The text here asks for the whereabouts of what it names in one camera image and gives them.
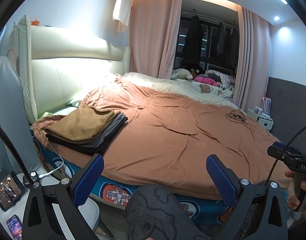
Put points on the black hanging coat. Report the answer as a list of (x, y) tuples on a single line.
[(194, 40)]

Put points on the smartphone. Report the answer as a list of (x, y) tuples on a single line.
[(14, 227)]

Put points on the small orange object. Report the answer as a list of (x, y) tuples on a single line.
[(35, 22)]

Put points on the cream padded headboard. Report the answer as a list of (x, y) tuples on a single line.
[(68, 80)]

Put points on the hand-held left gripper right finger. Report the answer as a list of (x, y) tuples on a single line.
[(221, 182)]

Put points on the striped paper bag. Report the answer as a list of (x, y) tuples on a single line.
[(266, 105)]

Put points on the white hanging garment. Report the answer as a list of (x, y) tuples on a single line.
[(123, 5)]

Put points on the orange-brown blanket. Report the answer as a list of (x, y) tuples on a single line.
[(180, 142)]

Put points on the floral clothes heap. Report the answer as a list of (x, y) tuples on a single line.
[(225, 78)]

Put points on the dark hanging clothes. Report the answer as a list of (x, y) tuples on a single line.
[(224, 37)]

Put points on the dark glass window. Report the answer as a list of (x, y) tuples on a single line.
[(210, 42)]

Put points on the black tablet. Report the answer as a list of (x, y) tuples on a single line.
[(8, 191)]

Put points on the person's right hand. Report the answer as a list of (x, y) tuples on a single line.
[(290, 195)]

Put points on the brown plush toy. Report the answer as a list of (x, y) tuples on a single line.
[(195, 71)]

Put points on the person's leg in grey pants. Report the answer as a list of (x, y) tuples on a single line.
[(155, 217)]

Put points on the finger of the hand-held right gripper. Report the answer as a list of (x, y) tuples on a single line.
[(280, 150)]

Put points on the pink cloth pile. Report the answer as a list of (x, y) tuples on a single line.
[(205, 80)]

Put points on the white nightstand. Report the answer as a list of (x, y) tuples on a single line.
[(264, 122)]

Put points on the cream duvet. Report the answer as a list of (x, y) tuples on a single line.
[(168, 85)]

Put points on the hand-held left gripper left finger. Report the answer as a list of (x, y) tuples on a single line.
[(88, 180)]

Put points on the cream plush toy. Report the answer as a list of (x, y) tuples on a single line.
[(181, 73)]

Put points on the pink curtain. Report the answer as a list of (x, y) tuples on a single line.
[(255, 55), (150, 30)]

